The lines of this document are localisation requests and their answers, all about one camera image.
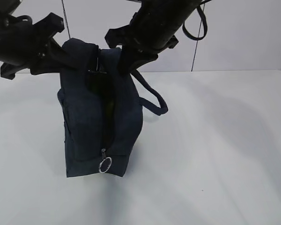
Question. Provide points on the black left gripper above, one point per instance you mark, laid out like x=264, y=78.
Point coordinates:
x=24, y=44

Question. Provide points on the green cucumber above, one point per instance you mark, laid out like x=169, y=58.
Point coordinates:
x=101, y=84

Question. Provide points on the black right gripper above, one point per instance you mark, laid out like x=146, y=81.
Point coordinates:
x=150, y=31

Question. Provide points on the dark navy fabric lunch bag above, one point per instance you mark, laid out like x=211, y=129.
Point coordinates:
x=86, y=152

